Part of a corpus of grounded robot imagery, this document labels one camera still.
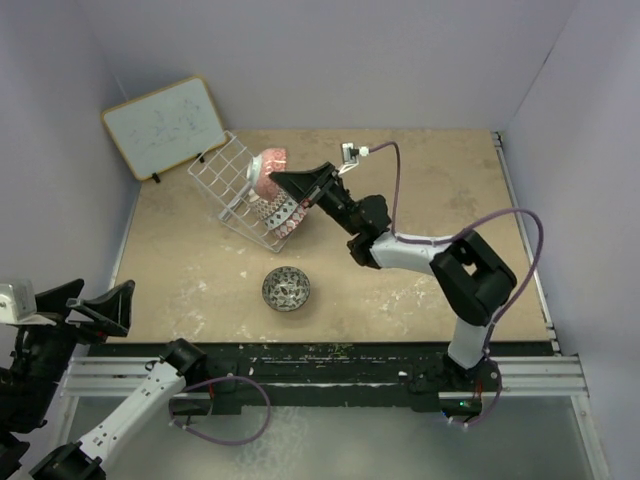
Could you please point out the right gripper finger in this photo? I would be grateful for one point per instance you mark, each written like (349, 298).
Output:
(303, 194)
(318, 174)

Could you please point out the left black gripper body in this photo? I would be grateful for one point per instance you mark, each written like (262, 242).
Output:
(46, 347)

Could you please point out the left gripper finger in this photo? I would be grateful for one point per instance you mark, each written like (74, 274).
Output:
(54, 301)
(109, 314)

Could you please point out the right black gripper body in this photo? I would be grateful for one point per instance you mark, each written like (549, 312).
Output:
(336, 201)

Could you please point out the red white patterned bowl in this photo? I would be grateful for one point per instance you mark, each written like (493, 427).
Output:
(287, 219)

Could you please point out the pink dotted bowl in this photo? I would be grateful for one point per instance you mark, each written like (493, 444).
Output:
(266, 162)

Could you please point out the brown lattice pattern bowl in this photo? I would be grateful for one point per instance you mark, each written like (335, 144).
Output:
(264, 208)

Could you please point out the blue patterned bowl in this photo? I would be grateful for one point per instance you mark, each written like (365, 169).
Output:
(269, 222)

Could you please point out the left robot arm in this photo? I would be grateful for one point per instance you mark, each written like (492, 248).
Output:
(94, 453)

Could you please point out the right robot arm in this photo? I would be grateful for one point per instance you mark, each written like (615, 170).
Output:
(475, 281)

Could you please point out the black floral bowl middle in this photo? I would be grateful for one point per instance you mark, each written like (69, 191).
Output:
(266, 188)

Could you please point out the black floral bowl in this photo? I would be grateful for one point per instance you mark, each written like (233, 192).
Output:
(266, 188)
(286, 289)

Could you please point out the black floral bowl left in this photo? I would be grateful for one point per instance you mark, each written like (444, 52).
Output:
(286, 289)

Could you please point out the yellow framed whiteboard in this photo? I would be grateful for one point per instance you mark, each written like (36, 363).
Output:
(165, 128)

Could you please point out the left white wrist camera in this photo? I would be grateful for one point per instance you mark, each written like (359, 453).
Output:
(18, 303)

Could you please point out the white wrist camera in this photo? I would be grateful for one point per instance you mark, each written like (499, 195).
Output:
(18, 303)
(351, 156)

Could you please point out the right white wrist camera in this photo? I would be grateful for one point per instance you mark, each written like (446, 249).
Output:
(351, 156)

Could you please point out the white wire dish rack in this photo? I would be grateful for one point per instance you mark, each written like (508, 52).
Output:
(220, 173)

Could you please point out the black mounting base rail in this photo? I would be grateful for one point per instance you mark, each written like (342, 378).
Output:
(412, 375)

